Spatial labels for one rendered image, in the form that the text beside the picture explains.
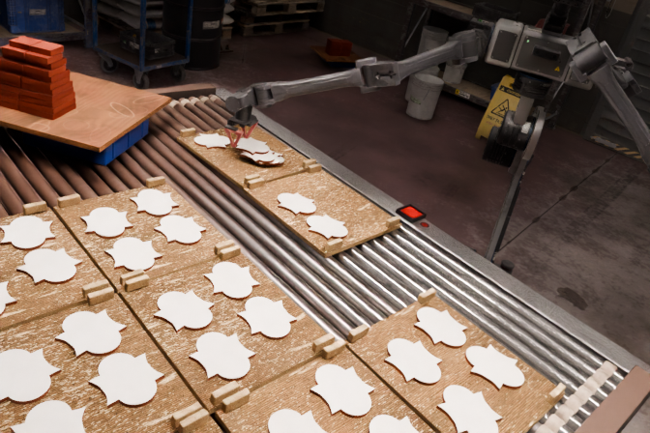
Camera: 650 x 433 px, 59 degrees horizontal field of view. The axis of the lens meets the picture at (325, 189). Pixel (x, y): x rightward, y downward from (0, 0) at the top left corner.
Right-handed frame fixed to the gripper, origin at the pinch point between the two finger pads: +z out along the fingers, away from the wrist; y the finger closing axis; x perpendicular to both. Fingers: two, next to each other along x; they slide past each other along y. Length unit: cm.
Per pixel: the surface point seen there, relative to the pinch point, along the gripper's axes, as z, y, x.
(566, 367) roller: 6, -49, -119
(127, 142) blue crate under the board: 3.7, -21.9, 32.1
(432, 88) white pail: 63, 350, -29
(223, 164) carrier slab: 4.9, -12.0, -0.6
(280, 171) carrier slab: 4.7, -3.4, -18.9
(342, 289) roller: 7, -51, -59
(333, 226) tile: 4, -28, -47
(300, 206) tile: 3.7, -22.9, -34.2
